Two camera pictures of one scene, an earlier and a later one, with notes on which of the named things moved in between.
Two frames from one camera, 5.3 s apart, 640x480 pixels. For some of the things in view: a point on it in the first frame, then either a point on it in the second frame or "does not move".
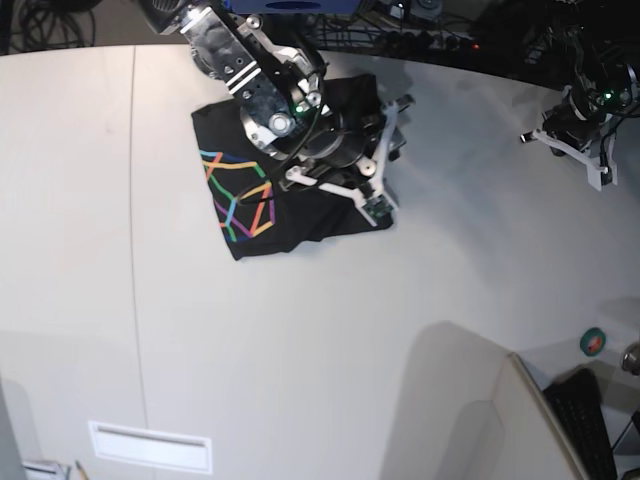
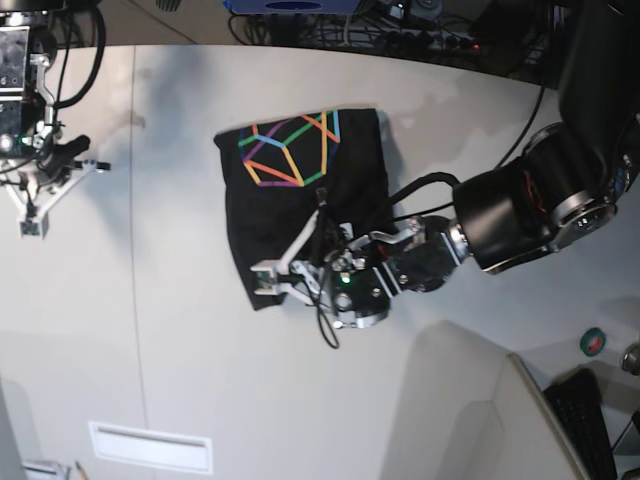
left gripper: (335, 141) -> (36, 224)
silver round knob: (631, 359) does not move
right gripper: (577, 119) -> (347, 257)
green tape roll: (592, 341) does not move
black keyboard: (576, 400) does not move
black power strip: (425, 42) does not move
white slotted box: (152, 448) does not move
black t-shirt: (354, 97) -> (282, 175)
